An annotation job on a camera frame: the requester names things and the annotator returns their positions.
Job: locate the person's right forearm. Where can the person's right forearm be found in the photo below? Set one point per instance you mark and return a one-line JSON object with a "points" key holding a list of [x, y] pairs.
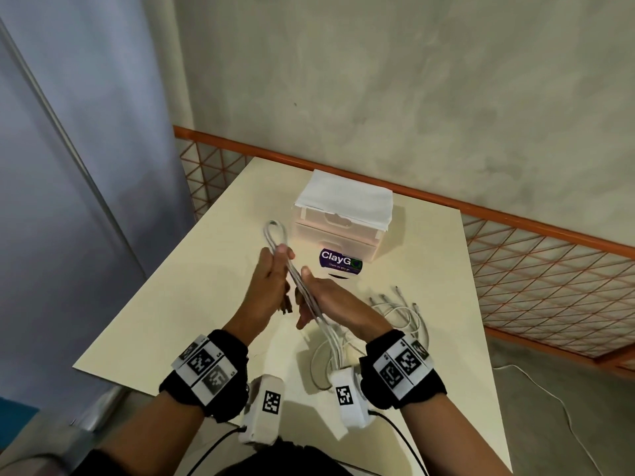
{"points": [[451, 436]]}

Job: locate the person's left forearm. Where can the person's left forearm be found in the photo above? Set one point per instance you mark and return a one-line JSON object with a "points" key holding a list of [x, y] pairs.
{"points": [[154, 436]]}

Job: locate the person's right hand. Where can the person's right hand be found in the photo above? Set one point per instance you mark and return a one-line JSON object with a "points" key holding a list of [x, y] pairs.
{"points": [[342, 309]]}

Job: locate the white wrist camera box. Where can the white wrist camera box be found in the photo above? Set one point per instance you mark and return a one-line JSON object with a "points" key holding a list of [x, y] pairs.
{"points": [[349, 396], [263, 406]]}

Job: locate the person's black shirt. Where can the person's black shirt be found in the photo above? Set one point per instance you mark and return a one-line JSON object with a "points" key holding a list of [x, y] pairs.
{"points": [[278, 461]]}

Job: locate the person's left hand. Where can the person's left hand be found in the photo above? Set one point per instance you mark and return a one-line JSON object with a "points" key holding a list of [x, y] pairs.
{"points": [[268, 292]]}

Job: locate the white folded cloth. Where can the white folded cloth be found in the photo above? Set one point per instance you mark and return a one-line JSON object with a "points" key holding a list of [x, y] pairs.
{"points": [[347, 198]]}

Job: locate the purple round sticker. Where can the purple round sticker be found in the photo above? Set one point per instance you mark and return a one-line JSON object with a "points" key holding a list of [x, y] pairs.
{"points": [[337, 257]]}

